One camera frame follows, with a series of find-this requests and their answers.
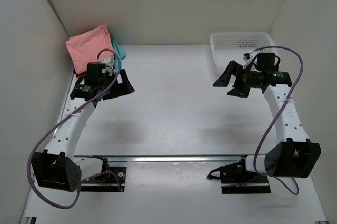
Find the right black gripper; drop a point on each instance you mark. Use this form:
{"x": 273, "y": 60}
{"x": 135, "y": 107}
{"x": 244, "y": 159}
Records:
{"x": 223, "y": 81}

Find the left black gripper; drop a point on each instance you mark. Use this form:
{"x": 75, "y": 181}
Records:
{"x": 125, "y": 86}

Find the pink t shirt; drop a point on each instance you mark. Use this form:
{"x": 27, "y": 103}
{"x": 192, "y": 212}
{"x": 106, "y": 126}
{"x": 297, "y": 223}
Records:
{"x": 85, "y": 47}

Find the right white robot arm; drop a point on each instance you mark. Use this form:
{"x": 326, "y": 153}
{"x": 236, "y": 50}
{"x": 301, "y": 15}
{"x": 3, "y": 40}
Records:
{"x": 294, "y": 154}

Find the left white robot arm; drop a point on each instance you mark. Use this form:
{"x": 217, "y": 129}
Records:
{"x": 55, "y": 167}

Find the red folded t shirt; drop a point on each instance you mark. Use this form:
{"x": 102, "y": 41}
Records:
{"x": 80, "y": 74}

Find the teal folded t shirt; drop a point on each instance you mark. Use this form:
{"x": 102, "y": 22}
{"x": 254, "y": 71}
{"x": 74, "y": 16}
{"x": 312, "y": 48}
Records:
{"x": 118, "y": 49}

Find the white plastic basket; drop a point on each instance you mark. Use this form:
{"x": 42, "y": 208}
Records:
{"x": 227, "y": 46}

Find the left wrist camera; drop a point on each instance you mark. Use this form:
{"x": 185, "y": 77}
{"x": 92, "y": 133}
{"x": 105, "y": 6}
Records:
{"x": 95, "y": 73}

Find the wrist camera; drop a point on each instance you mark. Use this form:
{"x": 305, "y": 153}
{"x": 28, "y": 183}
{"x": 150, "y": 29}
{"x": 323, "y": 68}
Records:
{"x": 95, "y": 73}
{"x": 267, "y": 62}

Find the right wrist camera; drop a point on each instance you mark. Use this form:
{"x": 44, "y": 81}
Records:
{"x": 267, "y": 62}

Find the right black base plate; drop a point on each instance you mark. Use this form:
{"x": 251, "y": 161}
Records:
{"x": 235, "y": 179}

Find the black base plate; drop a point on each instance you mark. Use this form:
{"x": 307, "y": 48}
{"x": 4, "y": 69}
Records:
{"x": 107, "y": 182}
{"x": 235, "y": 179}

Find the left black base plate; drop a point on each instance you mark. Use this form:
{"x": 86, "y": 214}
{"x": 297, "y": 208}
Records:
{"x": 107, "y": 182}

